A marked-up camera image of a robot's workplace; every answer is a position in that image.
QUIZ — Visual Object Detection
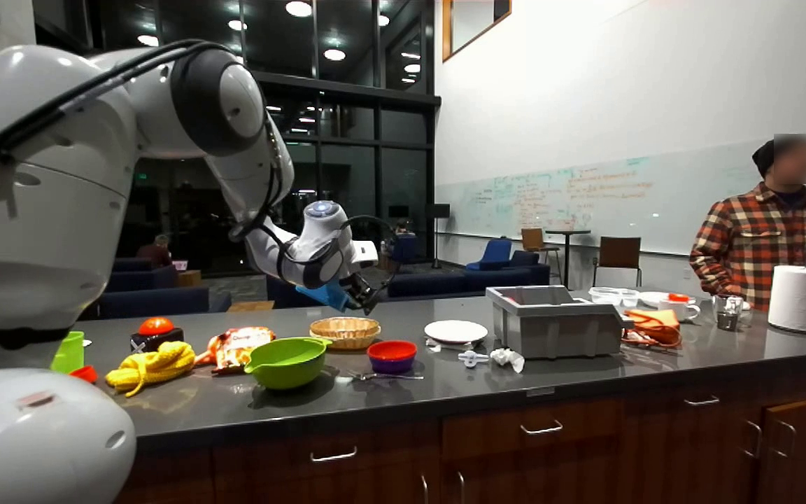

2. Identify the white container with red food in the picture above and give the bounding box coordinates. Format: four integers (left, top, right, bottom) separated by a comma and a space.
638, 288, 705, 325

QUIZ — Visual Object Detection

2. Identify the brown wooden counter cabinet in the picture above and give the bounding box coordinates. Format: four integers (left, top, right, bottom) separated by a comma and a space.
119, 349, 806, 504

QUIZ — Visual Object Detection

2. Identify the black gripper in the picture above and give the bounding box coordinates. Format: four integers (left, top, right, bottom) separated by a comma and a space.
326, 262, 396, 316

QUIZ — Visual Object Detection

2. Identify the woven wicker basket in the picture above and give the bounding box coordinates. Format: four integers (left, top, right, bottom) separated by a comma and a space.
305, 313, 383, 356

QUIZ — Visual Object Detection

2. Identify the blue chair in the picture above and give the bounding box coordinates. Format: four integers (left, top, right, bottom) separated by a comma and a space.
476, 234, 519, 274

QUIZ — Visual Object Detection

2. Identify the white plate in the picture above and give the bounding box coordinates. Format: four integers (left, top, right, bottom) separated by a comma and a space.
421, 316, 494, 349

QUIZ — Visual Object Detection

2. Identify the wall whiteboard with writing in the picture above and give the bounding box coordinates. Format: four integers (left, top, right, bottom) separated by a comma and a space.
442, 136, 806, 257

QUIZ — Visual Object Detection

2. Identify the green cup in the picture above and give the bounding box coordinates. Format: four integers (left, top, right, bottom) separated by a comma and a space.
47, 328, 91, 379

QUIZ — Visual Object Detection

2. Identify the red dome buzzer black box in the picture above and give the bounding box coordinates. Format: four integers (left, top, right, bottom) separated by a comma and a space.
129, 316, 189, 356

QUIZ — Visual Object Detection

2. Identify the white crumpled cloth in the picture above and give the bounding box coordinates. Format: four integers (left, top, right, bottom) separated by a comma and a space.
487, 345, 529, 379

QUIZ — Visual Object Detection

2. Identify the brown chair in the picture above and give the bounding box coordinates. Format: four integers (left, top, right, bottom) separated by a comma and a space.
593, 234, 643, 288

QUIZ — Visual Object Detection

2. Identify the white paper towel roll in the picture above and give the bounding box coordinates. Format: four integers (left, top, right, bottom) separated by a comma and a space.
765, 262, 806, 337

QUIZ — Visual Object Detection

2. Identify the small red object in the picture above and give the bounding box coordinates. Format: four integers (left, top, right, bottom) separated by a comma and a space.
70, 362, 105, 390

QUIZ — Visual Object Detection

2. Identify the glass jar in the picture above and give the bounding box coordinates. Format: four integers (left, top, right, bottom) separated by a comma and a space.
713, 293, 753, 337

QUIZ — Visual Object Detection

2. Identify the tall round table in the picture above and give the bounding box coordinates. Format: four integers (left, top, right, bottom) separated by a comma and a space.
545, 227, 593, 288

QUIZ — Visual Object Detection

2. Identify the orange food package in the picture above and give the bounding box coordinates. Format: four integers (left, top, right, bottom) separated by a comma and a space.
618, 306, 687, 353

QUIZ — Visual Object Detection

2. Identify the red bowl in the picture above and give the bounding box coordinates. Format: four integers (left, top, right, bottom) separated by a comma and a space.
364, 337, 421, 373

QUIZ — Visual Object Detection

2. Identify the person in plaid shirt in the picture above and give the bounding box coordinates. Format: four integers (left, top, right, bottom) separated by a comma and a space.
687, 128, 806, 316

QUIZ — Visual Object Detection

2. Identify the dark blue sofa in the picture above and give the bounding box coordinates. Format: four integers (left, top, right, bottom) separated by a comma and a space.
383, 257, 555, 303

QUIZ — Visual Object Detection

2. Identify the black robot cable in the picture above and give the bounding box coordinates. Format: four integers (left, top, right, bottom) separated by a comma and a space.
0, 37, 296, 247

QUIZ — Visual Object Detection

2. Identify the green bowl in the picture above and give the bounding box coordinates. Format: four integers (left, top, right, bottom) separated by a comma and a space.
240, 332, 334, 395

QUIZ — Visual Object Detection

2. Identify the orange snack bag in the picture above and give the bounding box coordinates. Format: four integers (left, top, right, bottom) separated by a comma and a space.
198, 325, 277, 379

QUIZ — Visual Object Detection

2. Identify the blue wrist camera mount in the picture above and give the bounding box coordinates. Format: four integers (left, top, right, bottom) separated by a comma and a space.
299, 278, 355, 313

